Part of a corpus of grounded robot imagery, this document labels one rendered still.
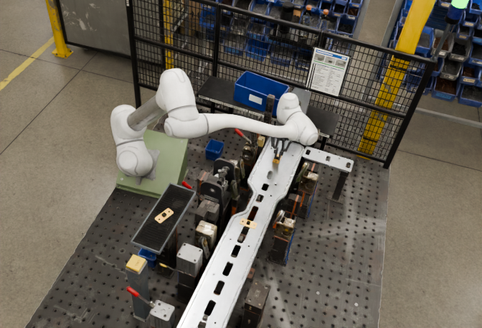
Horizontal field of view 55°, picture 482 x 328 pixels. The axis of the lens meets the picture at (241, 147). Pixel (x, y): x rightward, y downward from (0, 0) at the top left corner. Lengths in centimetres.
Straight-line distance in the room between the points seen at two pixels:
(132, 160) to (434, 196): 264
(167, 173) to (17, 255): 133
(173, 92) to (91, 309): 112
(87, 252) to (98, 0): 270
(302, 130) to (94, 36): 314
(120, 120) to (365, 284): 156
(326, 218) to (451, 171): 194
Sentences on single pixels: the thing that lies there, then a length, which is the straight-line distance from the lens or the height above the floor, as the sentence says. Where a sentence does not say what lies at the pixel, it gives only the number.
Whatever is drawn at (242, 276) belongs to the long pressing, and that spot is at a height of 100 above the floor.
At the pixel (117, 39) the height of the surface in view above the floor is 34.
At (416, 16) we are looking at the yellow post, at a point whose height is 175.
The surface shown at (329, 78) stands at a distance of 286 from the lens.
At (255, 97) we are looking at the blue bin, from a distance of 285.
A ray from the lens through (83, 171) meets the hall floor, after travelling 396.
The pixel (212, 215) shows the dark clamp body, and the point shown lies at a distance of 227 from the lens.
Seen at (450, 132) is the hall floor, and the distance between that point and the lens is 493.
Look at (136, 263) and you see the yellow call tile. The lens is 201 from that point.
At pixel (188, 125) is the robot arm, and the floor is 150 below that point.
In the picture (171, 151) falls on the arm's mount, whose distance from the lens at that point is 275.
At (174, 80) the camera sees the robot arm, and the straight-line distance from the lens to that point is 209.
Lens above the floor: 288
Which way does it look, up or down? 45 degrees down
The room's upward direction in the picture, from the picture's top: 7 degrees clockwise
